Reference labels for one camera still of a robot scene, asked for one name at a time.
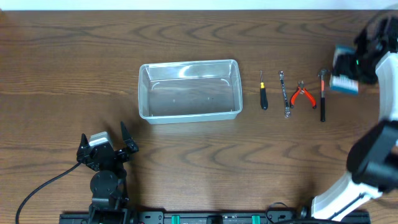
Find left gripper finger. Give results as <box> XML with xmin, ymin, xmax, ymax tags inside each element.
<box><xmin>79</xmin><ymin>133</ymin><xmax>90</xmax><ymax>153</ymax></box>
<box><xmin>121</xmin><ymin>121</ymin><xmax>139</xmax><ymax>153</ymax></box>

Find blue white screw box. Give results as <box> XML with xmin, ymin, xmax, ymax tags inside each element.
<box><xmin>329</xmin><ymin>45</ymin><xmax>359</xmax><ymax>95</ymax></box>

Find clear plastic container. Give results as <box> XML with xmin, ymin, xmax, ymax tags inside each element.
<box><xmin>137</xmin><ymin>59</ymin><xmax>243</xmax><ymax>124</ymax></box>

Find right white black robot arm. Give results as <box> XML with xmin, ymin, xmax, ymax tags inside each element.
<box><xmin>299</xmin><ymin>16</ymin><xmax>397</xmax><ymax>223</ymax></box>

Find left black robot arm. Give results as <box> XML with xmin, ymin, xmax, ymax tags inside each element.
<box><xmin>76</xmin><ymin>123</ymin><xmax>139</xmax><ymax>223</ymax></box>

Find small black hammer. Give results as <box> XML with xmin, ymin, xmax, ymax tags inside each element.
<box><xmin>318</xmin><ymin>69</ymin><xmax>328</xmax><ymax>122</ymax></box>

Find black yellow screwdriver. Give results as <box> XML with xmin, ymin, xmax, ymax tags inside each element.
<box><xmin>260</xmin><ymin>70</ymin><xmax>268</xmax><ymax>110</ymax></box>

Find red handled pliers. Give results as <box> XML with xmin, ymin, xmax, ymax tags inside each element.
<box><xmin>289</xmin><ymin>81</ymin><xmax>317</xmax><ymax>109</ymax></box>

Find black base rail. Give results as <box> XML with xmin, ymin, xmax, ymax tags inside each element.
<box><xmin>58</xmin><ymin>210</ymin><xmax>371</xmax><ymax>224</ymax></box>

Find silver ring wrench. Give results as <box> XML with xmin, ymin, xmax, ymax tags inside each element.
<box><xmin>279</xmin><ymin>71</ymin><xmax>291</xmax><ymax>118</ymax></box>

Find left black cable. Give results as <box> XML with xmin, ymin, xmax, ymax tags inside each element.
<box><xmin>14</xmin><ymin>161</ymin><xmax>83</xmax><ymax>224</ymax></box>

